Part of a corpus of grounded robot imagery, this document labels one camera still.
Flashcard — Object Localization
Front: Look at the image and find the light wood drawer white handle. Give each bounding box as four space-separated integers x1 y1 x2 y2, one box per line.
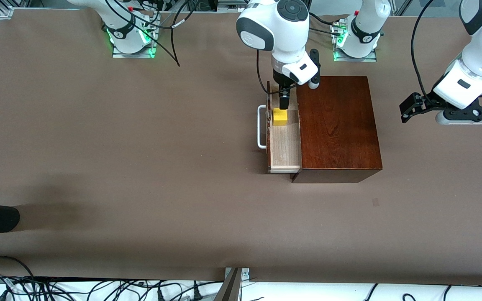
258 81 303 174

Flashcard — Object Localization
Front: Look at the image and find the dark brown wooden cabinet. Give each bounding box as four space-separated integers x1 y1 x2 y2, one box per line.
290 76 383 184

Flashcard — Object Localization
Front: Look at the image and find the grey equipment box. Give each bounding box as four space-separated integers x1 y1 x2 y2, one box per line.
217 0 246 12

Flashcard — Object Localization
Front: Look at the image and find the brown table cover sheet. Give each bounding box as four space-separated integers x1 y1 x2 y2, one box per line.
0 9 482 281

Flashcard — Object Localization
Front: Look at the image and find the dark metal beam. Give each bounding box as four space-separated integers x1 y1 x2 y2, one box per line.
214 268 242 301

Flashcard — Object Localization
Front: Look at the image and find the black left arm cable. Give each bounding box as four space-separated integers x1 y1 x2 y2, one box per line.
410 0 435 100

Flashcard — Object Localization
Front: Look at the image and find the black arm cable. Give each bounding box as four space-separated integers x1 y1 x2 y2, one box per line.
130 0 202 30
105 0 181 67
410 0 435 100

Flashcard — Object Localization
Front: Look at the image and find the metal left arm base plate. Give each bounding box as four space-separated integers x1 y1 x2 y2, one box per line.
332 19 378 63

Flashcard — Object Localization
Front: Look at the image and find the black base cable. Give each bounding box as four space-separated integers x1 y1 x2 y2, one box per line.
308 13 343 37

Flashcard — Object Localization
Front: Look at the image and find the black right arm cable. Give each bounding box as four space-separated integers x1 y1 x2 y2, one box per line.
105 0 181 67
130 0 202 30

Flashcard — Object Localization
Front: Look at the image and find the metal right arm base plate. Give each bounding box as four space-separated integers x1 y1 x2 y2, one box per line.
112 12 158 59

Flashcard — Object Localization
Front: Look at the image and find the silver metal bracket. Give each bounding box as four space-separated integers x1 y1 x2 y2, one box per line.
224 268 250 289

